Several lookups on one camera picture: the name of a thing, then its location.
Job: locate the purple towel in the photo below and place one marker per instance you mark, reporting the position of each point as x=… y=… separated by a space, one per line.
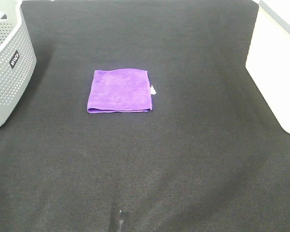
x=122 y=90

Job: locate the black fabric table mat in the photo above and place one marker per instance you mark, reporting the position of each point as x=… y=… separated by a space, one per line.
x=209 y=157

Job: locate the white box at right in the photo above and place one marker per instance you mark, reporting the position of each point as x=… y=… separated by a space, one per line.
x=268 y=59

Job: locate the grey perforated plastic basket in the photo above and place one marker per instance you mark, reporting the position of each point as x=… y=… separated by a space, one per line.
x=17 y=57

